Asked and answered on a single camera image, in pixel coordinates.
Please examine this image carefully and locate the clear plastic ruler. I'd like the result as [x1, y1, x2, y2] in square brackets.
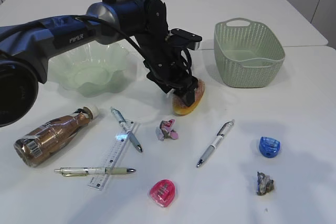
[88, 128, 128, 190]

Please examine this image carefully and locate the grey grip pen right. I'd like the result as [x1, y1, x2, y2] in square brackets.
[196, 119, 235, 168]

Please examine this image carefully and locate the green plastic woven basket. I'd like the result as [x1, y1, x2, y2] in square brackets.
[214, 18, 285, 88]

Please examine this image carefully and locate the blue grip pen on ruler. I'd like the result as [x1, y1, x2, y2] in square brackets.
[110, 107, 143, 153]

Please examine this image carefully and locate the pink pencil sharpener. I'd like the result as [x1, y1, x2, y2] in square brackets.
[149, 179, 176, 208]

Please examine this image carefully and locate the sugared bread roll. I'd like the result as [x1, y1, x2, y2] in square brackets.
[172, 79, 205, 116]

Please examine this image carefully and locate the cream grip pen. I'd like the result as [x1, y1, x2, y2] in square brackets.
[54, 167, 137, 177]

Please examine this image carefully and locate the grey paper ball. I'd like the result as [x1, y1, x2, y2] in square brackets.
[257, 172, 275, 196]

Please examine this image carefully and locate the brown drink bottle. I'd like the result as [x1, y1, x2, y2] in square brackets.
[14, 105, 100, 167]

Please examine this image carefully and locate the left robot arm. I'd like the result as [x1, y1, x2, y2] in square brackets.
[1, 0, 202, 126]

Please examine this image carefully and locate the blue pencil sharpener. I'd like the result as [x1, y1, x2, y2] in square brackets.
[259, 136, 281, 158]

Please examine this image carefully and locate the green wavy glass plate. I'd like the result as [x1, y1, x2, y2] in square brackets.
[48, 41, 129, 97]

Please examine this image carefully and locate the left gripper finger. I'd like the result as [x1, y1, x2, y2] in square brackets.
[173, 89, 184, 99]
[181, 78, 198, 106]

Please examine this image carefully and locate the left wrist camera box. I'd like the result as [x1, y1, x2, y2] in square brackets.
[167, 28, 202, 50]

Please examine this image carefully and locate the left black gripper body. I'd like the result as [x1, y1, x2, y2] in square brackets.
[136, 34, 196, 94]

